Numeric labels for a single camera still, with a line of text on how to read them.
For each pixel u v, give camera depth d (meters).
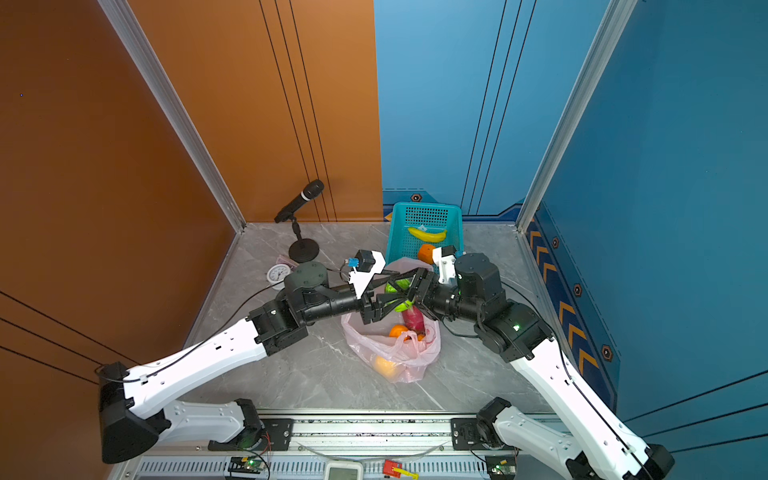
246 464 0.71
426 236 1.15
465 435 0.73
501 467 0.71
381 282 0.62
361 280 0.52
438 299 0.54
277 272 1.02
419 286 0.54
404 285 0.57
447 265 0.59
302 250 1.11
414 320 0.86
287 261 1.06
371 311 0.54
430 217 1.16
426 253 1.06
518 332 0.43
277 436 0.74
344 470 0.67
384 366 0.78
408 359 0.72
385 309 0.55
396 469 0.68
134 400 0.39
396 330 0.85
